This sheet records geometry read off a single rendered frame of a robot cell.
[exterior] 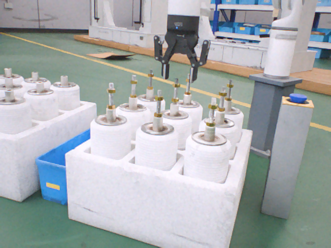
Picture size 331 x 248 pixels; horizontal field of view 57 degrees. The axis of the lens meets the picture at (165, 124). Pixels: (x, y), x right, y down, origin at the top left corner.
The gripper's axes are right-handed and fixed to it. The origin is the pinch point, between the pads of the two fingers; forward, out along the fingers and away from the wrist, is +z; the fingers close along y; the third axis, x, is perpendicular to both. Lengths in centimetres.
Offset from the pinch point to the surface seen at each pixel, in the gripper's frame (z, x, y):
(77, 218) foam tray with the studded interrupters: 34.2, -20.7, -16.1
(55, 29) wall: 34, 476, -471
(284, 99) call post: 4.0, 8.8, 25.0
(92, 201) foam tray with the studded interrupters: 28.0, -20.4, -11.7
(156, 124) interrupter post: 8.7, -12.9, 0.4
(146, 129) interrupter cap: 10.0, -14.2, -1.5
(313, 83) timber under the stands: 31, 194, 42
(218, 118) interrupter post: 8.9, -0.5, 11.2
